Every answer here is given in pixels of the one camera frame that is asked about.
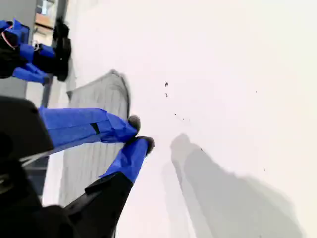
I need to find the brown shelf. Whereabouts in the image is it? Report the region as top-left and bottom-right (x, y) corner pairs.
(34, 0), (59, 33)

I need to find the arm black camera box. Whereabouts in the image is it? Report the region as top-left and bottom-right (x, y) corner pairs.
(53, 16), (72, 83)

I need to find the grey white-striped towel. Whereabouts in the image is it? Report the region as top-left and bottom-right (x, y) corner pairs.
(58, 69), (132, 208)

